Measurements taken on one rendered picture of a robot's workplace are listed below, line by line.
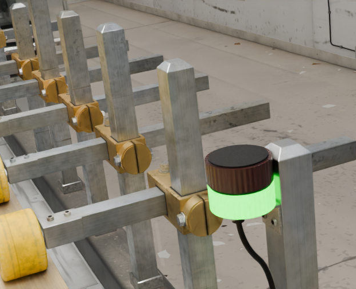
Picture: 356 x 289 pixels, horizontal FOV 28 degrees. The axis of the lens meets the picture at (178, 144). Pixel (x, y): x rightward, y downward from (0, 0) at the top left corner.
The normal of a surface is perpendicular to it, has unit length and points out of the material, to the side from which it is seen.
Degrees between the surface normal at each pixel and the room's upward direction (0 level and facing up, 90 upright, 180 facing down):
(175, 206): 90
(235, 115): 90
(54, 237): 90
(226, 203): 90
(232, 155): 0
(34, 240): 67
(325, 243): 0
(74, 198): 0
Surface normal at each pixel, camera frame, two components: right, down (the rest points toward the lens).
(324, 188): -0.11, -0.93
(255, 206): 0.33, 0.29
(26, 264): 0.40, 0.45
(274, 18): -0.90, 0.24
